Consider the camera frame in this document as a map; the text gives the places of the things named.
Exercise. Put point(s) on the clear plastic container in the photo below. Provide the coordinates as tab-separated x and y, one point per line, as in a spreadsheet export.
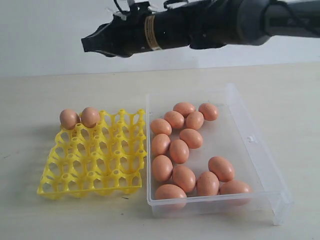
233	136

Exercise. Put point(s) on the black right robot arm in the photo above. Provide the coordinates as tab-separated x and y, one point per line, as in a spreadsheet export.
254	22

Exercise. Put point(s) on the brown egg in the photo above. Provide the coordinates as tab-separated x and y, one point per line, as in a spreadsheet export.
179	151
194	120
222	168
175	119
184	178
162	168
209	111
184	108
236	187
161	126
69	119
207	184
191	137
171	191
90	116
160	144

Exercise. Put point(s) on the yellow plastic egg tray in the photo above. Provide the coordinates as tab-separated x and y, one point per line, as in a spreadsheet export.
104	159

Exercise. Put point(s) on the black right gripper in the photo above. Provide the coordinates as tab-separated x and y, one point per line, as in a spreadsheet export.
141	29

